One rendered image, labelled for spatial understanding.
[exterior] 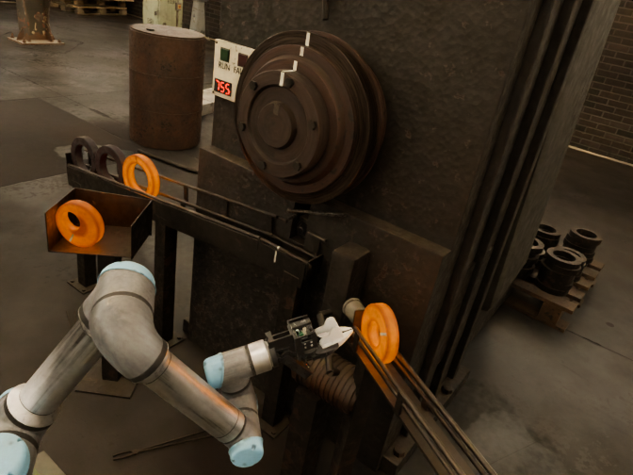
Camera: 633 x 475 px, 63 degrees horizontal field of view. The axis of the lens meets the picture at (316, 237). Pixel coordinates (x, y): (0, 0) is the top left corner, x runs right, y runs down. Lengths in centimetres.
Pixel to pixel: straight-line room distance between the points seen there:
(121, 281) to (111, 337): 13
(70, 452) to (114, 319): 101
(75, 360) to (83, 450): 80
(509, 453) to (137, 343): 160
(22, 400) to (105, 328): 35
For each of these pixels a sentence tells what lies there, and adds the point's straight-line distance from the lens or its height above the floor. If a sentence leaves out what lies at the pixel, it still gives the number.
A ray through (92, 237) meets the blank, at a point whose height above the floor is 65.
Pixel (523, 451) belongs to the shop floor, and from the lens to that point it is 229.
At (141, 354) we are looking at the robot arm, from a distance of 102.
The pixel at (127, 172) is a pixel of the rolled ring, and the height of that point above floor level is 68.
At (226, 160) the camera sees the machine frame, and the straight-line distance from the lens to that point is 183.
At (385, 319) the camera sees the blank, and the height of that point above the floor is 77.
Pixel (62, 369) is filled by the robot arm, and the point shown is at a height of 68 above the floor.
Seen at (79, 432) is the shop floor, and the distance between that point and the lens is 203.
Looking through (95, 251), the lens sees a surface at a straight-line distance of 179.
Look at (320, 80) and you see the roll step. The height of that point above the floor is 125.
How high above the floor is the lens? 150
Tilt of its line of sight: 27 degrees down
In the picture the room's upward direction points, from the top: 10 degrees clockwise
